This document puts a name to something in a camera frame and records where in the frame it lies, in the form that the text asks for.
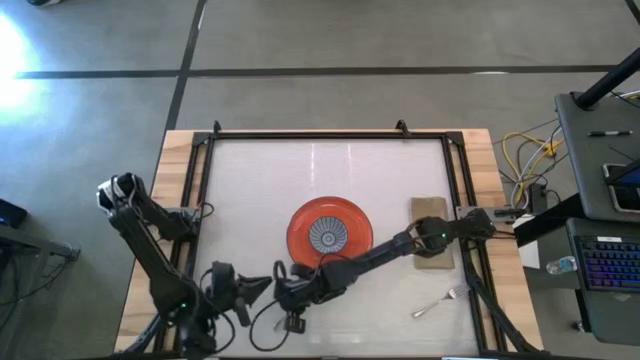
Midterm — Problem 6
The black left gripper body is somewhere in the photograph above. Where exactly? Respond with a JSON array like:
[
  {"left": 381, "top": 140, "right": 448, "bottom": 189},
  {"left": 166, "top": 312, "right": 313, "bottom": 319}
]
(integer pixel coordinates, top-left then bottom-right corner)
[{"left": 207, "top": 260, "right": 251, "bottom": 327}]

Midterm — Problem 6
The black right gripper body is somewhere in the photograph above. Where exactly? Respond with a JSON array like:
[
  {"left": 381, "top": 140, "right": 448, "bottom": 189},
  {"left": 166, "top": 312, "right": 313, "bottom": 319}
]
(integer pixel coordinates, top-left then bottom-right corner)
[{"left": 273, "top": 264, "right": 329, "bottom": 314}]

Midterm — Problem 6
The orange ceramic plate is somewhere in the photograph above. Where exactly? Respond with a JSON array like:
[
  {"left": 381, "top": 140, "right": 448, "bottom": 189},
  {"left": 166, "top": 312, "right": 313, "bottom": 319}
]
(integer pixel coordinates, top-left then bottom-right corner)
[{"left": 285, "top": 195, "right": 375, "bottom": 271}]

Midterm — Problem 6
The blue patterned pink bowl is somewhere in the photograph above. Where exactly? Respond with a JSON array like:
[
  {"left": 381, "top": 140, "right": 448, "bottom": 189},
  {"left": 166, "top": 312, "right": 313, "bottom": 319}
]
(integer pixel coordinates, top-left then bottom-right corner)
[{"left": 307, "top": 215, "right": 350, "bottom": 255}]

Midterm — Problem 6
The silver metal fork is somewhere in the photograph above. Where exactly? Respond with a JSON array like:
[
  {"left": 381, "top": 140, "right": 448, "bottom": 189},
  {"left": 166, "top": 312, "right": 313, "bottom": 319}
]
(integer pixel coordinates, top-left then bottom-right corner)
[{"left": 411, "top": 282, "right": 471, "bottom": 320}]

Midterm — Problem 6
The white table mat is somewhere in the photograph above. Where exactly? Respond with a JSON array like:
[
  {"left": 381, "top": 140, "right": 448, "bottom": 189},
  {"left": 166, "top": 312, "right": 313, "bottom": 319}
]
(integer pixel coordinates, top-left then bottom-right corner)
[{"left": 180, "top": 138, "right": 480, "bottom": 357}]

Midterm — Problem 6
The brown paper napkin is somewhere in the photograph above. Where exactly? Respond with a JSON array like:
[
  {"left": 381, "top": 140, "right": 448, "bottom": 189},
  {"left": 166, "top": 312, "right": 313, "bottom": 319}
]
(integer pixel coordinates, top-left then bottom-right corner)
[{"left": 410, "top": 196, "right": 456, "bottom": 271}]

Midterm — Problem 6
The grey metal stand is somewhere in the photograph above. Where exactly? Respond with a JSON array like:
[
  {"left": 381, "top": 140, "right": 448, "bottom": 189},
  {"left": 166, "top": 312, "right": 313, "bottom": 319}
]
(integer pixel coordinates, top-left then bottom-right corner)
[{"left": 0, "top": 224, "right": 81, "bottom": 262}]

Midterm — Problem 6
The black box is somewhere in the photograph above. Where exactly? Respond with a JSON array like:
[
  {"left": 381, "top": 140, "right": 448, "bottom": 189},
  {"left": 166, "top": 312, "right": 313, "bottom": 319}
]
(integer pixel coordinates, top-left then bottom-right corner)
[{"left": 0, "top": 198, "right": 29, "bottom": 230}]

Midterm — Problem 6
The white box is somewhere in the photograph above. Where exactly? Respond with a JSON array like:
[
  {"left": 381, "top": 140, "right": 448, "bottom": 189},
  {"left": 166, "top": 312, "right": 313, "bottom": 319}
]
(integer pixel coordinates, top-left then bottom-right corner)
[{"left": 514, "top": 213, "right": 540, "bottom": 270}]

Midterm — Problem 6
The black power adapter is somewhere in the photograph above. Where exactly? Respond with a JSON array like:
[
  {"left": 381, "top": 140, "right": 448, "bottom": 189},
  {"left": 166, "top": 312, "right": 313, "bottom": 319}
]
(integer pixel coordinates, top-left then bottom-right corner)
[{"left": 529, "top": 182, "right": 549, "bottom": 214}]

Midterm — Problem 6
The black desk crossbar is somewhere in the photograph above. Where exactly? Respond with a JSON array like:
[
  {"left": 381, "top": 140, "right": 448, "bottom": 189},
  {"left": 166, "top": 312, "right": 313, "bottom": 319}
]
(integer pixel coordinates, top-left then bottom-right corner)
[{"left": 513, "top": 193, "right": 586, "bottom": 247}]

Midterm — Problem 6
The clear plastic water bottle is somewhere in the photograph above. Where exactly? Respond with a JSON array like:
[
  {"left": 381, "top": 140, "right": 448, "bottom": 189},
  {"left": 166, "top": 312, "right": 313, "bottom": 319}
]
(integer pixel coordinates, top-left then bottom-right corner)
[{"left": 545, "top": 255, "right": 579, "bottom": 275}]

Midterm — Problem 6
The black backlit keyboard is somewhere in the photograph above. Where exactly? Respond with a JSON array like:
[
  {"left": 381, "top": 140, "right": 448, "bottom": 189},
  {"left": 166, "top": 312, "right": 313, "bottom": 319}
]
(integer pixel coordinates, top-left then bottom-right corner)
[{"left": 574, "top": 235, "right": 640, "bottom": 293}]

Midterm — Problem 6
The grey desk shelf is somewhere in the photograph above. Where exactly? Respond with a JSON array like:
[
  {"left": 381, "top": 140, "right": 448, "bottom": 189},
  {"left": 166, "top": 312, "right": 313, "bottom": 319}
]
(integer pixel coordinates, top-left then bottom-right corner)
[{"left": 553, "top": 91, "right": 640, "bottom": 224}]

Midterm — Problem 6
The grey keyboard tray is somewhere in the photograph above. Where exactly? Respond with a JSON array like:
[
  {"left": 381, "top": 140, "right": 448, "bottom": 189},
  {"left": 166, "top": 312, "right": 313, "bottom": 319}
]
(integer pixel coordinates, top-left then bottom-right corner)
[{"left": 565, "top": 217, "right": 640, "bottom": 347}]

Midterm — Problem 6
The tablet with silver edge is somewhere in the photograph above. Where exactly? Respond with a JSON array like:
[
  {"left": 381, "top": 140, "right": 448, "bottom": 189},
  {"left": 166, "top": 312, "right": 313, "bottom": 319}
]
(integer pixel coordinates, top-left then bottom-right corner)
[{"left": 602, "top": 159, "right": 640, "bottom": 214}]

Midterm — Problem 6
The black stand pole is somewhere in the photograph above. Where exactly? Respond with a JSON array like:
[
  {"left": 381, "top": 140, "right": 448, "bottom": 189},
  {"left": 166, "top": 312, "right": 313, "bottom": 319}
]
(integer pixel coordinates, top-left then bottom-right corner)
[{"left": 574, "top": 47, "right": 640, "bottom": 110}]

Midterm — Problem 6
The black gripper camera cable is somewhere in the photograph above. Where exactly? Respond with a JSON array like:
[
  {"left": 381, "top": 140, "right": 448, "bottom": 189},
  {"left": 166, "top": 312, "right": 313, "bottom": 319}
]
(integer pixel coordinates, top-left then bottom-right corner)
[{"left": 248, "top": 298, "right": 292, "bottom": 353}]

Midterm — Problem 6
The white cable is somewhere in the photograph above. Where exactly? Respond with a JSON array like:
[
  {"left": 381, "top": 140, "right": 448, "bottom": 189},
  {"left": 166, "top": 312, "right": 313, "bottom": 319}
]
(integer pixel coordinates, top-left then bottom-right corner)
[{"left": 514, "top": 137, "right": 569, "bottom": 194}]

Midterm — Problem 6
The yellow cable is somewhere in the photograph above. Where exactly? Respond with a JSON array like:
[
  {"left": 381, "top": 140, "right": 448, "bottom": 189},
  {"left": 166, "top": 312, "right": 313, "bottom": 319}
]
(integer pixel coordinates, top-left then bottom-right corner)
[{"left": 501, "top": 130, "right": 564, "bottom": 194}]

